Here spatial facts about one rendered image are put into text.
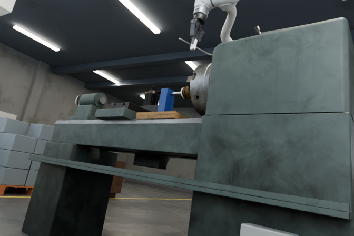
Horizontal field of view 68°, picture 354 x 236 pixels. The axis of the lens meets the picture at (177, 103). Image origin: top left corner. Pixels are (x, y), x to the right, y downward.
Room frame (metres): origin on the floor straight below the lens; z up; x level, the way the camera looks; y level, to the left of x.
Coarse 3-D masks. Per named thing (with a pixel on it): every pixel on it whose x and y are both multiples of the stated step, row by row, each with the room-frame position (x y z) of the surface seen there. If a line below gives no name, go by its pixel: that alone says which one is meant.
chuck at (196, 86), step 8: (208, 64) 1.37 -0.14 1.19; (200, 72) 1.35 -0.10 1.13; (192, 80) 1.37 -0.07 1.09; (200, 80) 1.34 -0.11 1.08; (192, 88) 1.37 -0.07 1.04; (200, 88) 1.34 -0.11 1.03; (192, 96) 1.39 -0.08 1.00; (200, 96) 1.36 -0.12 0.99; (200, 104) 1.39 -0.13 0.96; (200, 112) 1.45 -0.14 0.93
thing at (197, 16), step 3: (195, 15) 1.39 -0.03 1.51; (198, 15) 1.38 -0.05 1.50; (201, 15) 1.38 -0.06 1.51; (195, 18) 1.38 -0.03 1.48; (198, 18) 1.39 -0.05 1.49; (201, 18) 1.38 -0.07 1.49; (204, 18) 1.39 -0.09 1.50; (195, 21) 1.38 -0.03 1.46; (198, 21) 1.39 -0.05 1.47; (201, 21) 1.40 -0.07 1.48; (204, 21) 1.40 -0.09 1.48; (195, 24) 1.38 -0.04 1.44; (201, 24) 1.42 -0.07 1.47
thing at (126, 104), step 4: (112, 104) 1.72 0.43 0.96; (116, 104) 1.69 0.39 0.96; (120, 104) 1.67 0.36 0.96; (124, 104) 1.67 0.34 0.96; (128, 104) 1.62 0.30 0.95; (132, 104) 1.64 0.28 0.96; (112, 108) 1.72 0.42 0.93; (128, 108) 1.62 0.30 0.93; (132, 108) 1.65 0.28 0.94; (136, 108) 1.68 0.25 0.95; (140, 108) 1.70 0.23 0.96
